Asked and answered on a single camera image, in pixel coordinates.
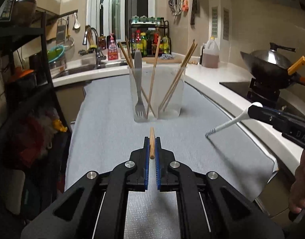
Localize row of condiment bottles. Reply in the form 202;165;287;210
131;30;171;56

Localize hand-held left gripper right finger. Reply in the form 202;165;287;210
155;136;284;239

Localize pot with orange lid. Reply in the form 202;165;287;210
6;68;37;92

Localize black shelf rack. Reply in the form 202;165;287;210
0;9;78;239

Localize steel faucet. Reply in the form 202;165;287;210
83;27;107;67

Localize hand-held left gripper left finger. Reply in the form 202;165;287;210
21;136;151;239

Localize dark bowl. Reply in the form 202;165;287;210
11;0;37;26

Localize red bag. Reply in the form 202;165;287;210
5;115;53;170

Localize steel grater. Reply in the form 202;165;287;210
56;19;67;43

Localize window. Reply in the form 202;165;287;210
89;0;160;43

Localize hanging wooden board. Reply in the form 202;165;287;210
45;22;58;42

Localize hanging steel kitchen tools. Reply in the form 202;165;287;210
169;0;184;16

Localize steel pot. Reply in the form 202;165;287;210
49;58;67;72

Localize yellow toy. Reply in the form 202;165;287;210
52;119;68;133

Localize clear plastic utensil holder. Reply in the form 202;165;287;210
129;66;186;123

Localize clear oil jug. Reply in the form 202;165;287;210
201;37;220;69

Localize person's right hand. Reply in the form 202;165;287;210
289;149;305;215

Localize white handled fork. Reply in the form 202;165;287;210
205;102;263;138

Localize black cooktop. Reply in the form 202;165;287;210
219;78;305;120

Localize wooden utensils bundle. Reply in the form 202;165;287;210
86;25;96;47

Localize red refill pouch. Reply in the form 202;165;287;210
107;33;118;61

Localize hanging cleaver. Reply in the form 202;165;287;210
190;0;198;26

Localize black spice rack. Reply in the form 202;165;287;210
129;20;171;57

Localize wall vent grille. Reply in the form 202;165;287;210
211;6;218;38

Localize grey table mat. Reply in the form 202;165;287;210
65;78;279;239

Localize grey fork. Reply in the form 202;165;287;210
134;50;147;120

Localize row of spice jars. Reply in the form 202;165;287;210
131;15;165;25

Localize steel sink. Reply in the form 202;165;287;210
53;61;129;79

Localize steel wok lid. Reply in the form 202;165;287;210
251;42;296;66

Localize green plastic basin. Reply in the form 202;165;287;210
47;44;65;63

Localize round wooden cutting board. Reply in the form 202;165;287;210
142;56;184;64

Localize black wok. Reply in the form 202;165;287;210
240;50;305;88

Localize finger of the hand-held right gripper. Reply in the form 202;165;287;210
247;104;288;128

